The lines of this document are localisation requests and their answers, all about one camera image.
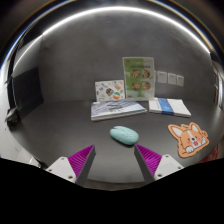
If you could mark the grey striped book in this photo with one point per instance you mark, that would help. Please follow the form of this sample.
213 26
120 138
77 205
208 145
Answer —
116 109

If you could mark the black flat screen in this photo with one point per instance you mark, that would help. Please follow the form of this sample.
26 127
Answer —
28 88

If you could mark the white card with colourful stickers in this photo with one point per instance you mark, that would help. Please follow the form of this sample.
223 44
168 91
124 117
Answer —
109 90

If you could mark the green menu sign stand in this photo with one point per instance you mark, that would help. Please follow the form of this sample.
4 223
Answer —
138 78

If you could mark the white book with blue band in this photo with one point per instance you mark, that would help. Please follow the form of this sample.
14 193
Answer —
170 106

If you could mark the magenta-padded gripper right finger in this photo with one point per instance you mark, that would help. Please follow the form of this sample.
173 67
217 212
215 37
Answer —
151 161

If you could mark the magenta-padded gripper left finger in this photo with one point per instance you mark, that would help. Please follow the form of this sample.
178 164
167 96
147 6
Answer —
80 161

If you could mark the orange corgi-shaped mouse pad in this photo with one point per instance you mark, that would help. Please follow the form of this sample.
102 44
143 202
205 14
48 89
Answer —
188 140

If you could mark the mint green computer mouse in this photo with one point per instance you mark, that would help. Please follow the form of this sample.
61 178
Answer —
124 135

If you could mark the white wall socket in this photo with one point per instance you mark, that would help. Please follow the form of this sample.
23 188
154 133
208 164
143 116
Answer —
161 77
171 78
180 80

